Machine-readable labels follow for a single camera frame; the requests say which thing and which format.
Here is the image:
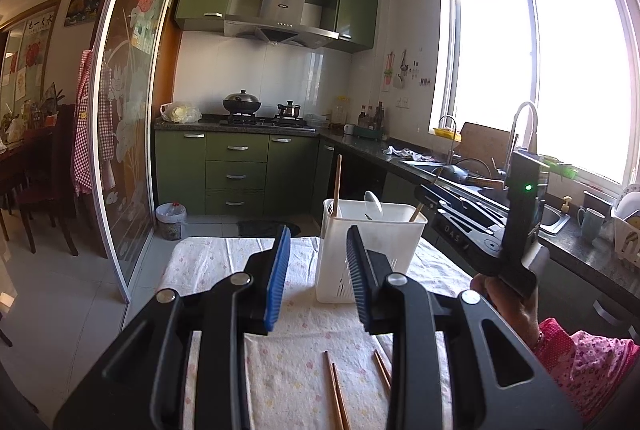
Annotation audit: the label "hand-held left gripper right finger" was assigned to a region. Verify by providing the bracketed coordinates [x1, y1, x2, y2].
[345, 225, 584, 430]

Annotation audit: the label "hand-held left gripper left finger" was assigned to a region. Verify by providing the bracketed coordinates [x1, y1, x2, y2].
[52, 225, 292, 430]

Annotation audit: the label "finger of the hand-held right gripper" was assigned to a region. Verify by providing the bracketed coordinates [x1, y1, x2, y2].
[423, 182, 509, 222]
[414, 185, 505, 234]

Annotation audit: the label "white plastic utensil holder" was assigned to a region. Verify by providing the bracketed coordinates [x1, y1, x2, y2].
[315, 197, 429, 305]

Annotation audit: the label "white plastic spoon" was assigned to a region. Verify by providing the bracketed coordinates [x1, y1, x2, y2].
[364, 190, 384, 219]

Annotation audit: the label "person's right hand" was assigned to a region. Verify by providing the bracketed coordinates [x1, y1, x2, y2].
[471, 272, 545, 352]

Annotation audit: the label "steel sink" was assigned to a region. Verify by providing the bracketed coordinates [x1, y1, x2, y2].
[402, 159, 572, 237]

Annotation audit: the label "black pan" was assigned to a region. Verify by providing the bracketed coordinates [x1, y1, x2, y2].
[434, 163, 502, 187]

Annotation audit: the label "dark floor mat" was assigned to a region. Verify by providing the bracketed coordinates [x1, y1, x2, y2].
[237, 218, 302, 239]

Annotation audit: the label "wooden cutting board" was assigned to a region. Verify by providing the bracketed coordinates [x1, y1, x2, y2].
[456, 121, 522, 167]

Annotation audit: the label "small curved faucet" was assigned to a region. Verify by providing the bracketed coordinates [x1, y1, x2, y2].
[437, 114, 459, 162]

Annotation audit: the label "grey-green mug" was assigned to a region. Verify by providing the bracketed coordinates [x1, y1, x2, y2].
[578, 207, 606, 245]

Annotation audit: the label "crumpled rag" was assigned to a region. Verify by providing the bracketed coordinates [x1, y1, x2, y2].
[384, 144, 434, 162]

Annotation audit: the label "dark rectangular container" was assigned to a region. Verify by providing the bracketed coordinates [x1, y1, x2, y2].
[582, 189, 617, 212]

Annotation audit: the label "floral white tablecloth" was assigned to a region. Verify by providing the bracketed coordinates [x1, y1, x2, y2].
[157, 235, 476, 430]

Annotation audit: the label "tall steel faucet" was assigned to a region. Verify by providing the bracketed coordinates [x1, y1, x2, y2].
[506, 101, 540, 177]

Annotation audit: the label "dark green counter cabinets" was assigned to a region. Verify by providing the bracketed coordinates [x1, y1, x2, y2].
[318, 132, 640, 341]

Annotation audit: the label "white dish rack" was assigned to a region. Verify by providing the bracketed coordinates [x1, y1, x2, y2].
[610, 189, 640, 269]

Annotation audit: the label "green base cabinet with drawers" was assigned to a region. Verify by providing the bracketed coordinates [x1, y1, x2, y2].
[154, 129, 322, 217]

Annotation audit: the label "cluster of condiment bottles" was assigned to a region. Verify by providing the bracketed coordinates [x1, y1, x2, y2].
[357, 101, 387, 132]

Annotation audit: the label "lined trash bin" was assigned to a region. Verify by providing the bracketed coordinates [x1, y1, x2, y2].
[155, 201, 188, 241]

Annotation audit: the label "large kitchen window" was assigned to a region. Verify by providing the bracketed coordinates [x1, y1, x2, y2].
[429, 0, 637, 187]

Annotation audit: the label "black gas stove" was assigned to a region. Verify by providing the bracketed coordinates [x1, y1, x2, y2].
[219, 112, 312, 129]

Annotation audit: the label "black wok with lid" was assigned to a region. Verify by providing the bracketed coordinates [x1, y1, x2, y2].
[223, 89, 262, 115]

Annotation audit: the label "white plastic bag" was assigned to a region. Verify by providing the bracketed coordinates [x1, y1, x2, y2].
[159, 102, 203, 125]

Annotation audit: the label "painted glass sliding door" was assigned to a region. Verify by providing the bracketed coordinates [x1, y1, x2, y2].
[92, 0, 197, 302]

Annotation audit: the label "red checkered apron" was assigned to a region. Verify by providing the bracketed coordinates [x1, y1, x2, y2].
[72, 49, 109, 197]

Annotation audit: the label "wooden dining chair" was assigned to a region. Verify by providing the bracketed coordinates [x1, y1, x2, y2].
[15, 104, 82, 257]

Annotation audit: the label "steel range hood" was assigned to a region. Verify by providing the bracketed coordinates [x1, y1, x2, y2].
[224, 0, 342, 49]

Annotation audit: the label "wooden dining table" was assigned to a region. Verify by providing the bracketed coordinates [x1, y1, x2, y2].
[0, 125, 58, 231]

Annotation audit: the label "large framed wall poster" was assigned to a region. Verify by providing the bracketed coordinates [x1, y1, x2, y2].
[0, 0, 64, 112]

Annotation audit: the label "dark framed wall picture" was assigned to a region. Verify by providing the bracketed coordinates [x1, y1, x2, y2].
[63, 0, 106, 27]

